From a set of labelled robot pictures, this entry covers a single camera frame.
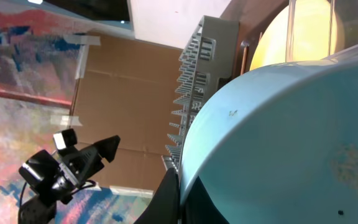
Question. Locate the yellow round plate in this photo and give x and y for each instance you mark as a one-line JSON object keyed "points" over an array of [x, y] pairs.
{"points": [[272, 45]]}

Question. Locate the grey plastic dish rack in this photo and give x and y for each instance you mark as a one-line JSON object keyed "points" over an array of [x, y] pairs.
{"points": [[207, 62]]}

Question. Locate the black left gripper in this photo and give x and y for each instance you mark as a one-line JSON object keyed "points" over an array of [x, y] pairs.
{"points": [[78, 166]]}

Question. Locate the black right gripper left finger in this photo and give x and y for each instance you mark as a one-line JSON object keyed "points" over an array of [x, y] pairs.
{"points": [[164, 206]]}

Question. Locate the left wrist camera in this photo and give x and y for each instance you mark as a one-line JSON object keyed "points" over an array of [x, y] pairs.
{"points": [[64, 139]]}

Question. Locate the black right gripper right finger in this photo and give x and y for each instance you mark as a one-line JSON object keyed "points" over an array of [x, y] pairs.
{"points": [[199, 208]]}

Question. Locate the clear plastic waste bin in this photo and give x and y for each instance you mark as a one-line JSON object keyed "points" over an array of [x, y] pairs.
{"points": [[317, 29]]}

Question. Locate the light blue bowl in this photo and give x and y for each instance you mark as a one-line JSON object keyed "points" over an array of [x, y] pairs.
{"points": [[279, 144]]}

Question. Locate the brown cardboard panel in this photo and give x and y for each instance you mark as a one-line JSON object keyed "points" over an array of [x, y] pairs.
{"points": [[128, 90]]}

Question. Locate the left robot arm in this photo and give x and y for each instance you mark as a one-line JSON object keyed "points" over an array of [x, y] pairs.
{"points": [[56, 178]]}

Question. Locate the right wooden chopstick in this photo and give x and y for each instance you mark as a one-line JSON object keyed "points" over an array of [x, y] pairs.
{"points": [[245, 47]]}

